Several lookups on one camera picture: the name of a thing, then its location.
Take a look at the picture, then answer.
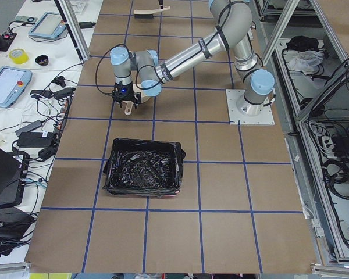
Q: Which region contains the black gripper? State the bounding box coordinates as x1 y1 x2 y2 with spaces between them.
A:
112 82 141 109

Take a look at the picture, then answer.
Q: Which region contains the beige plastic dustpan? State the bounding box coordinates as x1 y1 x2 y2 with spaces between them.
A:
123 83 155 116

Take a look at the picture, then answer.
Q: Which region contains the beige hand brush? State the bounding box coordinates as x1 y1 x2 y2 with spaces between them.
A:
133 6 171 19

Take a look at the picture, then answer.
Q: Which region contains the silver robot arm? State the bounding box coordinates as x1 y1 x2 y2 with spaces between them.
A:
110 1 275 116

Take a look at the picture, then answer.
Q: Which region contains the bin with black bag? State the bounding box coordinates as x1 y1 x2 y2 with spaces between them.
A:
103 138 186 196

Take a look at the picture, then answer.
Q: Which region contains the blue teach pendant far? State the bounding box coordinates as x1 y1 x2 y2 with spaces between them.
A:
28 12 66 40

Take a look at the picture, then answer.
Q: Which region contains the blue teach pendant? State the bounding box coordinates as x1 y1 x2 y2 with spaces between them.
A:
0 66 33 108
28 12 66 40

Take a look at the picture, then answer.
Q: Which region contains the black power adapter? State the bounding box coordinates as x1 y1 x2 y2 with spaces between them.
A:
16 132 57 148

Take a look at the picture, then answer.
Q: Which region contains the yellow tape roll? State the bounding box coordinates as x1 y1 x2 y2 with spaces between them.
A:
9 48 29 65

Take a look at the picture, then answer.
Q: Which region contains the blue teach pendant near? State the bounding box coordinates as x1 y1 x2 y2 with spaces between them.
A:
0 66 33 108

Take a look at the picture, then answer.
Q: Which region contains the black laptop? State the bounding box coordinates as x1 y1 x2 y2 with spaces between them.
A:
0 148 29 208

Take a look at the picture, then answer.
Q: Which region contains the white crumpled cloth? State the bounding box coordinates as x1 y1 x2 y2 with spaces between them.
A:
287 50 324 74

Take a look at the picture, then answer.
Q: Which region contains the power strip with cables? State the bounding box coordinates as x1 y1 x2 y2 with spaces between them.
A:
54 97 72 133

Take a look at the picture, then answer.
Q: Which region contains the aluminium frame post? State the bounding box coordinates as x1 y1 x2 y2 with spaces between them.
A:
54 0 90 63

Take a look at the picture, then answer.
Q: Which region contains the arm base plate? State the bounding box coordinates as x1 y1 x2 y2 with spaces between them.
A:
226 89 275 126

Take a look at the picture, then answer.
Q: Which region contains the black cable coil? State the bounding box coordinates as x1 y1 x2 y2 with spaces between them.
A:
322 158 349 201

